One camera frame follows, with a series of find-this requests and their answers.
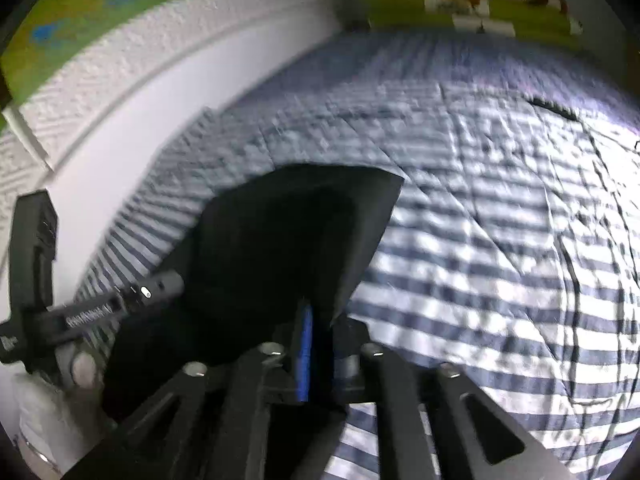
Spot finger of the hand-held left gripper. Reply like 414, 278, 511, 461
117, 270, 185, 312

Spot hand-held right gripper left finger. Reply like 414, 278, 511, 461
60, 300, 317, 480

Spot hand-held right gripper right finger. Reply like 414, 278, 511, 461
332, 317, 576, 480

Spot black pants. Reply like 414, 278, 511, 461
102, 162, 406, 423

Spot person's left hand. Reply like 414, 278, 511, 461
55, 345, 109, 392

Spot grey striped blanket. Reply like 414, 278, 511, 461
75, 30, 640, 480

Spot green printed pillow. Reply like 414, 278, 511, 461
350, 0, 587, 52

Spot green wall poster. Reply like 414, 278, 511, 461
0, 0, 342, 107

